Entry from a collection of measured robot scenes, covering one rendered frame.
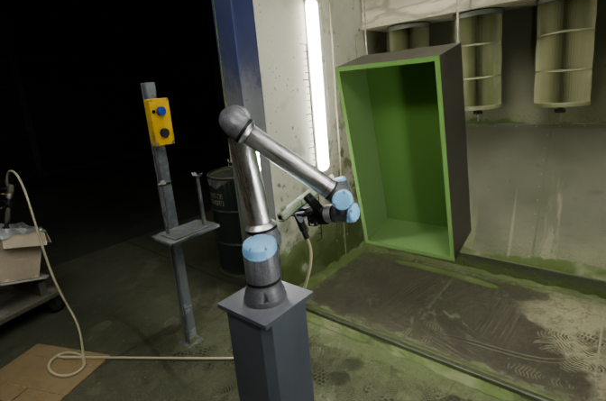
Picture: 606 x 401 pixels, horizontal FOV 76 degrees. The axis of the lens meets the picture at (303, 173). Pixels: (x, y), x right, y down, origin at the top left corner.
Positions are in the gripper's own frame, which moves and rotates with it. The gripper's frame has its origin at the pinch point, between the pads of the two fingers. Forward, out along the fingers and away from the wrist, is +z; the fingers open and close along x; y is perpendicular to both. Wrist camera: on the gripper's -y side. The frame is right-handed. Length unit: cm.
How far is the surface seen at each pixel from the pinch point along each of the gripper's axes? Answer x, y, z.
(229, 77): 37, -76, 49
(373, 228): 74, 55, 8
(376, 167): 90, 15, 1
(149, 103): -16, -77, 58
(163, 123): -12, -64, 60
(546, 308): 92, 124, -85
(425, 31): 198, -57, -15
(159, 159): -19, -46, 69
